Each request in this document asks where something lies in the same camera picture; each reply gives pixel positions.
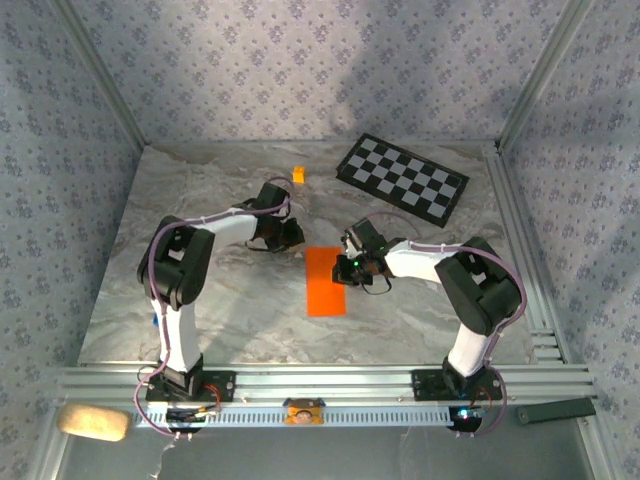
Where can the orange cartoon face figure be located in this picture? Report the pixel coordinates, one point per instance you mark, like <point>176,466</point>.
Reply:
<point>303,412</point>

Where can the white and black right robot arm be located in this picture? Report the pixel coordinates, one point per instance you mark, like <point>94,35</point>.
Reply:
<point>420,265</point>

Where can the black and white checkerboard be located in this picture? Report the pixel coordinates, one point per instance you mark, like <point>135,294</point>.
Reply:
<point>400,175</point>

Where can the aluminium side rail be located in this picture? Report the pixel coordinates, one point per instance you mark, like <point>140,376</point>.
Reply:
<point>507,200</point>

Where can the small blue block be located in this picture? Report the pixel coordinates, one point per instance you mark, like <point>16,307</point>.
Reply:
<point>155,320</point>

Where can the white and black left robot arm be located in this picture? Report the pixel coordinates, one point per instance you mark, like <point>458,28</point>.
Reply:
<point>180,340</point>

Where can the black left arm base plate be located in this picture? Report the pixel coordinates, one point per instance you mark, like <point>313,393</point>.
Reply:
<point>225,385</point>

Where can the small orange block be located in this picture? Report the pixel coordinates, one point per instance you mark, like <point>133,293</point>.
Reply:
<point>298,174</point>

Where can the long aluminium mounting rail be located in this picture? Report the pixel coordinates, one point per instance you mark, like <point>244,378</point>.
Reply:
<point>325,382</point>

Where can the orange paper sheet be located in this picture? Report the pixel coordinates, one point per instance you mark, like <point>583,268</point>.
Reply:
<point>325,290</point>

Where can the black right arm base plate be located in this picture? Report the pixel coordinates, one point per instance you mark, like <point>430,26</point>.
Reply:
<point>425,385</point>

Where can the black flat bar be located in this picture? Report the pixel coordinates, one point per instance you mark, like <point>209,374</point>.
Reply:
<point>555,411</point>

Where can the aluminium frame post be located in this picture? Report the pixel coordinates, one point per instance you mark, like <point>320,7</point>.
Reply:
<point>100,75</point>
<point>542,75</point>

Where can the beige sponge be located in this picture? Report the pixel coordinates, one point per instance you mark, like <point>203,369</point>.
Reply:
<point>92,421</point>

